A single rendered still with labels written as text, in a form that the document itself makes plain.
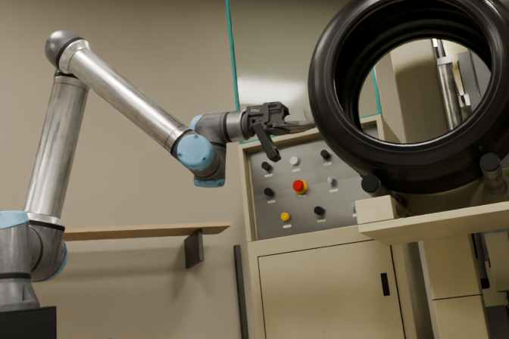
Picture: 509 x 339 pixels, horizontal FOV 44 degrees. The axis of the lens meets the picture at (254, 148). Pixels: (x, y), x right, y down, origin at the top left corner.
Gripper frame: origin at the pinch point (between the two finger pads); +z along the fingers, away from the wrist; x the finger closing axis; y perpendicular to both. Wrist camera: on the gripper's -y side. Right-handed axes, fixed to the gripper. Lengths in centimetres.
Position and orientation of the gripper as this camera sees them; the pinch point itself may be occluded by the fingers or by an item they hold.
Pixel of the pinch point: (313, 125)
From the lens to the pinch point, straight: 176.7
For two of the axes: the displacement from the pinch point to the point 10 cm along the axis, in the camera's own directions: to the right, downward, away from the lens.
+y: 0.1, -9.7, 2.4
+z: 9.3, -0.8, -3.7
